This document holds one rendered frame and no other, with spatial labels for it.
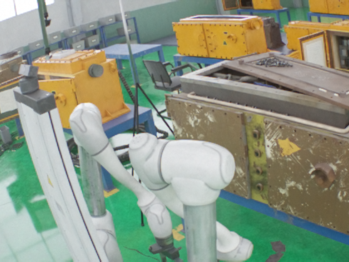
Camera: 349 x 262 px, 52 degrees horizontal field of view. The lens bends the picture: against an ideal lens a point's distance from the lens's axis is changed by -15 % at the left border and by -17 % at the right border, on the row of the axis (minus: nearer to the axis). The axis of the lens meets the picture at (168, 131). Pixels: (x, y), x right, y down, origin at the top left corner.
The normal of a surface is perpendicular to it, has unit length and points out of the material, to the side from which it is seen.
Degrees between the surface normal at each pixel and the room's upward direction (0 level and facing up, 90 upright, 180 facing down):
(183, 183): 86
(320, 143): 90
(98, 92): 90
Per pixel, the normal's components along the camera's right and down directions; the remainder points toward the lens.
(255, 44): 0.64, 0.18
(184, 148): -0.28, -0.75
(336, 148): -0.77, 0.37
